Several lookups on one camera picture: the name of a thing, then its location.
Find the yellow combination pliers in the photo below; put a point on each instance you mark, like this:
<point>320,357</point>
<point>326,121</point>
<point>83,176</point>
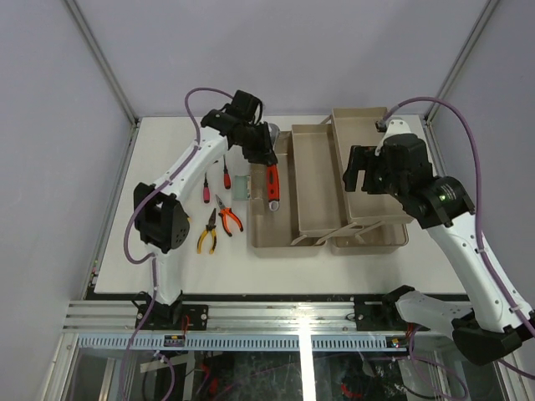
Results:
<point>211,231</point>

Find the red handle screwdriver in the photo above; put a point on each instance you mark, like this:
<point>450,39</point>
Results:
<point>227,182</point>

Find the silver adjustable wrench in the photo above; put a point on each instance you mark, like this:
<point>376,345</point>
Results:
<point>272,180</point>

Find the translucent brown tool box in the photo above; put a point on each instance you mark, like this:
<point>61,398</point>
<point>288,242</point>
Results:
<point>313,209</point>

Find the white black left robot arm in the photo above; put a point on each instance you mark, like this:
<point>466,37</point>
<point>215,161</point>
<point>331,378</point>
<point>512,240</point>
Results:
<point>159,215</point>

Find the green tool box latch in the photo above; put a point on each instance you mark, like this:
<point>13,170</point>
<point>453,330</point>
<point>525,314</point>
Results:
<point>241,188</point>

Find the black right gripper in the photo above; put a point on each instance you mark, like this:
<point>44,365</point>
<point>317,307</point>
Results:
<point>363,157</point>

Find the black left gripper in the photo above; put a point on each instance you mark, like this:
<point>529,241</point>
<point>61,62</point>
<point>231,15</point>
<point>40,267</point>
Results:
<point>262,152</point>

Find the orange long nose pliers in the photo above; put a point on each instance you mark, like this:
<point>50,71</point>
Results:
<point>227,213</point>

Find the pink handle screwdriver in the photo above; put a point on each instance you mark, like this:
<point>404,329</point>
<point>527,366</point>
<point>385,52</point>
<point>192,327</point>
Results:
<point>206,194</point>

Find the aluminium front rail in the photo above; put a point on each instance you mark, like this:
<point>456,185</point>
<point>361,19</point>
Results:
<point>233,316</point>

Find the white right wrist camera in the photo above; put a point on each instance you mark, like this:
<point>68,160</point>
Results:
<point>394,127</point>

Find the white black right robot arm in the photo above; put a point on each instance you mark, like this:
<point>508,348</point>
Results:
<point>498,320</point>

